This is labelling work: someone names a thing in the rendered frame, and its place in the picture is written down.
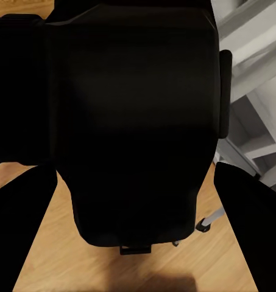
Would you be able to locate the digital camera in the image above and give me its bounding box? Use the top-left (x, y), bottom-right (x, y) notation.
top-left (0, 0), bottom-right (233, 256)

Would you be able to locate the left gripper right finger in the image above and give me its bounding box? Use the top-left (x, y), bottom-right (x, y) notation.
top-left (214, 162), bottom-right (276, 292)

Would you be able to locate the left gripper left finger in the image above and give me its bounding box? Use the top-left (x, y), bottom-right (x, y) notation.
top-left (0, 162), bottom-right (58, 292)

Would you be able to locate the camera tripod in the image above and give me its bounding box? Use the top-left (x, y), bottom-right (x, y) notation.
top-left (173, 0), bottom-right (276, 247)

